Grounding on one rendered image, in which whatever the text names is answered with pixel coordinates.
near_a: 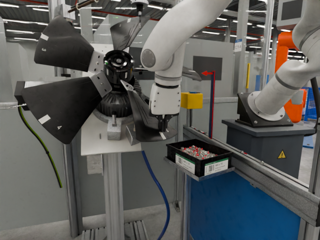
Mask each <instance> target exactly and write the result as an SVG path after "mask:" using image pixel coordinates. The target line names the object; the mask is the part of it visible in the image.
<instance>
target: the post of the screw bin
mask: <svg viewBox="0 0 320 240"><path fill-rule="evenodd" d="M190 201H191V177H190V176H189V175H187V174H186V173H184V172H182V205H181V240H190Z"/></svg>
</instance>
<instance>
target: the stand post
mask: <svg viewBox="0 0 320 240"><path fill-rule="evenodd" d="M102 158H103V176H104V192H105V210H106V227H107V240H125V239H124V213H123V188H122V163H121V152H120V153H110V154H103V155H102Z"/></svg>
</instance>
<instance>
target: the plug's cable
mask: <svg viewBox="0 0 320 240"><path fill-rule="evenodd" d="M18 112H19V115H20V117H21V119H22V121H23V123H24V124H25V125H26V127H27V128H28V129H29V130H30V132H31V133H32V134H33V135H34V136H35V137H36V138H37V139H38V141H39V142H40V143H41V145H42V146H43V148H44V150H45V151H46V152H47V151H48V149H47V147H46V146H45V144H44V142H43V141H42V139H41V138H40V137H39V136H38V135H37V133H36V132H35V131H34V130H33V129H32V128H31V127H30V125H29V124H28V123H27V122H26V120H25V118H24V116H23V114H22V110H21V106H19V107H18ZM47 155H48V157H49V159H50V162H51V164H52V166H53V169H54V172H55V174H56V177H57V180H58V183H59V186H60V188H62V184H61V181H60V178H59V175H58V172H57V169H56V167H55V164H54V162H53V159H52V157H51V155H50V153H49V154H47Z"/></svg>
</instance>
